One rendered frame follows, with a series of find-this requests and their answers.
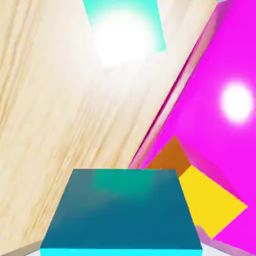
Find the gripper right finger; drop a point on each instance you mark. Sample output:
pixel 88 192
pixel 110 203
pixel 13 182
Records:
pixel 214 247

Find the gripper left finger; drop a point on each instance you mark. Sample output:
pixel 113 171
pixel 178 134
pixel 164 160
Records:
pixel 24 251

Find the small cyan cube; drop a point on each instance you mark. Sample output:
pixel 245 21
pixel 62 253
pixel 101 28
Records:
pixel 122 216

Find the small yellow cube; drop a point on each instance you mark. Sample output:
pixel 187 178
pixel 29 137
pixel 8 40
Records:
pixel 210 202

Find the small turquoise cube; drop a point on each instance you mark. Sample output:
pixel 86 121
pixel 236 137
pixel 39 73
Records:
pixel 104 10

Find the large magenta box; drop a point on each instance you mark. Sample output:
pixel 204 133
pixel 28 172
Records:
pixel 216 60

